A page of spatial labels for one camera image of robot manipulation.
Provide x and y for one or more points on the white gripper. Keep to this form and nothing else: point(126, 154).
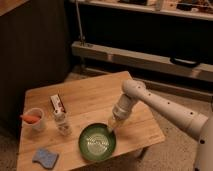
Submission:
point(121, 111)

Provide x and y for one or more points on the green ceramic bowl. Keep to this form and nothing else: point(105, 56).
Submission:
point(95, 143)

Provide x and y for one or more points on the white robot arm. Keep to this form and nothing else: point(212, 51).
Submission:
point(195, 124)

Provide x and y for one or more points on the wooden table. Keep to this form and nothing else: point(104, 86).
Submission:
point(86, 101)

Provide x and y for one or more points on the red white snack box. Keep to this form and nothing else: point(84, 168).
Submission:
point(57, 103)

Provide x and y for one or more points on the blue sponge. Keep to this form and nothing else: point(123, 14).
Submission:
point(45, 158)

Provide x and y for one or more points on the white mug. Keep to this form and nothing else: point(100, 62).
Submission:
point(38, 126)

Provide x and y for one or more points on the orange carrot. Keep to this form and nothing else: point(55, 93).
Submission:
point(30, 118)

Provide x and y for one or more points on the grey shelf ledge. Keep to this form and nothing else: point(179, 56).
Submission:
point(141, 60)

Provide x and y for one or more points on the metal pole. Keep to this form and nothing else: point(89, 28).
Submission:
point(82, 38)

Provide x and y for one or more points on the black handle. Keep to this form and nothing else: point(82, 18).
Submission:
point(185, 63)

